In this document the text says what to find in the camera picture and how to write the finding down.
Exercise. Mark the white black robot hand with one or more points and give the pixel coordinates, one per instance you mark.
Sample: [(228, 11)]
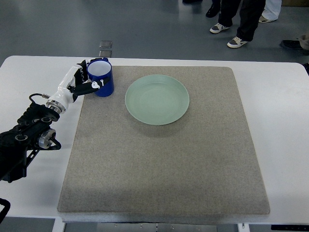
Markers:
[(75, 83)]

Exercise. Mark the blue mug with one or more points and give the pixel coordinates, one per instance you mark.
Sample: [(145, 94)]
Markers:
[(100, 72)]

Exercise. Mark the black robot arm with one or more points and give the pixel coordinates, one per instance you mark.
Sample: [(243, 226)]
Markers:
[(20, 145)]

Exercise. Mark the lower metal floor plate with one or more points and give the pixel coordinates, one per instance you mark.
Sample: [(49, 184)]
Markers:
[(105, 53)]

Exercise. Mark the metal floor plate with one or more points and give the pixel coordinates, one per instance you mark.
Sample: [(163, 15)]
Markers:
[(105, 53), (105, 44)]

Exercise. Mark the upper metal floor plate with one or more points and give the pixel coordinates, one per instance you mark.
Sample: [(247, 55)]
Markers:
[(105, 44)]

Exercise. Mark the green plate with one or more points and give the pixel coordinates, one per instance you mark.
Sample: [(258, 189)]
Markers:
[(157, 99)]

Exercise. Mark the beige felt mat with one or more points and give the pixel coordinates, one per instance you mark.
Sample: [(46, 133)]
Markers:
[(202, 167)]

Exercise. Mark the black shoe at top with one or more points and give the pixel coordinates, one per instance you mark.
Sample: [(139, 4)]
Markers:
[(214, 9)]

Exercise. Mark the black shoe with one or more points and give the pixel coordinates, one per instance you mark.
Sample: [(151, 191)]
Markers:
[(301, 44), (214, 9)]

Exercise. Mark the person in white trousers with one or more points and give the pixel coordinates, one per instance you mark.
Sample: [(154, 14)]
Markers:
[(271, 11)]

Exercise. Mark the black shoe at right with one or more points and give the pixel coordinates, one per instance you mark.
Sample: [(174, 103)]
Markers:
[(301, 44)]

